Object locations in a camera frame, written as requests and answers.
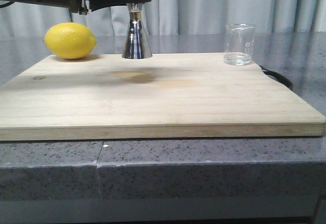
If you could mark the silver steel cocktail jigger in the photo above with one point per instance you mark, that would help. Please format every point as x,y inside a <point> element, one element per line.
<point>136,45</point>

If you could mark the light wooden cutting board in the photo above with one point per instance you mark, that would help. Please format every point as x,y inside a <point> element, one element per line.
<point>168,95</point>

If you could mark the grey pleated curtain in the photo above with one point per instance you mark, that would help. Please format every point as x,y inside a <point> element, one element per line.
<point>173,17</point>

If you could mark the yellow lemon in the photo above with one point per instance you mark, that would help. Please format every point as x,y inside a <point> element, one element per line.
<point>70,40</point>

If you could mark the black cutting board handle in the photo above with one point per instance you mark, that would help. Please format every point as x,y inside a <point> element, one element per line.
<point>278,77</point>

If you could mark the small clear glass beaker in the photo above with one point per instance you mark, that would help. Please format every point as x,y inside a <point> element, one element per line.
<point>239,42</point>

